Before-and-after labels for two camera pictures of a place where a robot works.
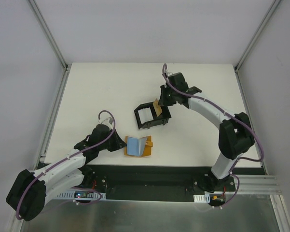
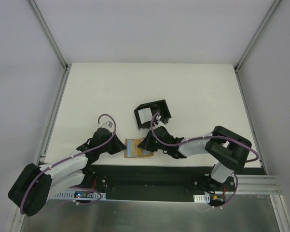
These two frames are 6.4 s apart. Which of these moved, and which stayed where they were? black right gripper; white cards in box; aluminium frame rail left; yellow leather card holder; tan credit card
Moved: black right gripper; tan credit card
Stayed: aluminium frame rail left; white cards in box; yellow leather card holder
